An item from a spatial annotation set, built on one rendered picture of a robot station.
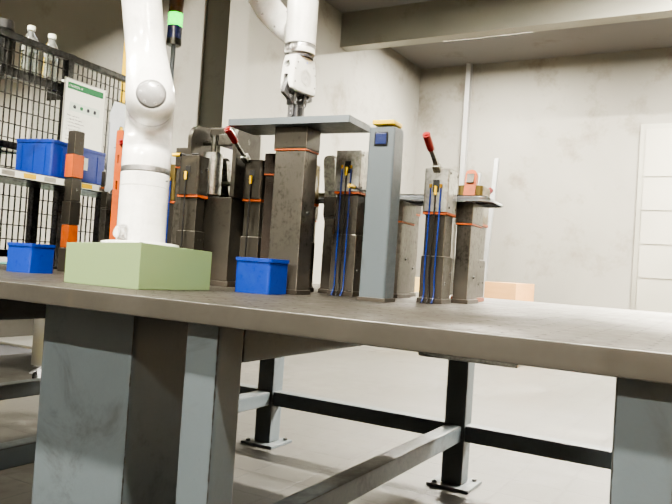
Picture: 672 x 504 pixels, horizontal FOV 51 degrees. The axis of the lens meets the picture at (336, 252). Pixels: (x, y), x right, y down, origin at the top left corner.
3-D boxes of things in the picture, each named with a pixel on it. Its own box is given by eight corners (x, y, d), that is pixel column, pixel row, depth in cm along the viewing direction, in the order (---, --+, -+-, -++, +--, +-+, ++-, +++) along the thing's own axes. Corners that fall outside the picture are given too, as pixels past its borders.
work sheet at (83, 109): (101, 163, 294) (107, 90, 294) (59, 154, 273) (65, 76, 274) (98, 163, 294) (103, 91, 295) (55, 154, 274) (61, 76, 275)
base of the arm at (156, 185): (136, 243, 162) (141, 164, 164) (84, 244, 173) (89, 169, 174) (194, 250, 178) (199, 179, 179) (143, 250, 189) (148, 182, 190)
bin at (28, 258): (55, 273, 220) (57, 245, 220) (28, 273, 211) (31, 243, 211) (30, 271, 224) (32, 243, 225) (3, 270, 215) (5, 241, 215)
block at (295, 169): (310, 294, 191) (321, 131, 192) (296, 294, 184) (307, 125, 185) (278, 291, 196) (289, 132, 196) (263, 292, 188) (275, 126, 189)
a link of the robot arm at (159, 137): (119, 167, 169) (127, 71, 171) (121, 179, 187) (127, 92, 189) (171, 172, 173) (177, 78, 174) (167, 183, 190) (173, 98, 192)
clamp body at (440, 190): (451, 305, 192) (459, 173, 193) (438, 306, 181) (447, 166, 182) (426, 303, 195) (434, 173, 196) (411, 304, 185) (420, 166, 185)
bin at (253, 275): (288, 294, 183) (290, 260, 184) (268, 294, 174) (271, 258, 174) (252, 291, 188) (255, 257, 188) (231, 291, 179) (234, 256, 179)
